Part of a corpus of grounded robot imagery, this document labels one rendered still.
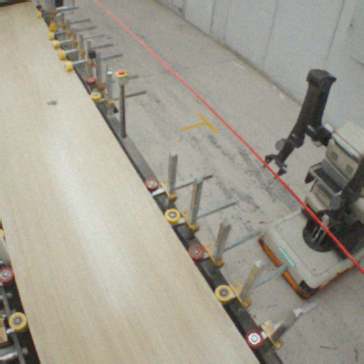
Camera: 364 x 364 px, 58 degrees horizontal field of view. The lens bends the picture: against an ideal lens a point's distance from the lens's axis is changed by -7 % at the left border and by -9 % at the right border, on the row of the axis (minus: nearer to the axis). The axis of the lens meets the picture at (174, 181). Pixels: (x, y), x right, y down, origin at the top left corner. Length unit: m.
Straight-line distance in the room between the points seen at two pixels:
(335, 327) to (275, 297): 0.52
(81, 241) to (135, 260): 0.28
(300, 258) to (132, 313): 1.46
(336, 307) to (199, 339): 1.58
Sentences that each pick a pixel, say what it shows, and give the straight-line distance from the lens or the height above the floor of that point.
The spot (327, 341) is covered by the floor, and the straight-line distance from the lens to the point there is 2.76.
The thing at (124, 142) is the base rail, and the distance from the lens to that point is 2.58.
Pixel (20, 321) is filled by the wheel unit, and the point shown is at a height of 0.90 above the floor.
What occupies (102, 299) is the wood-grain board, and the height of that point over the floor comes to 0.90.
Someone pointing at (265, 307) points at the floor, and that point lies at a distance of 2.70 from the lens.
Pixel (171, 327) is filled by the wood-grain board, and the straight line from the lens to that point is 1.55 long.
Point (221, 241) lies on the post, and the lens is 1.65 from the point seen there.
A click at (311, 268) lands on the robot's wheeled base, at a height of 0.28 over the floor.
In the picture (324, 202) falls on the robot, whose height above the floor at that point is 0.83.
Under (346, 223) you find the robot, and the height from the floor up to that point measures 0.75.
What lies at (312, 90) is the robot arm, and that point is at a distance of 1.81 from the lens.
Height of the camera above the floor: 2.35
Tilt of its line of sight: 46 degrees down
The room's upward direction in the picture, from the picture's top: 5 degrees clockwise
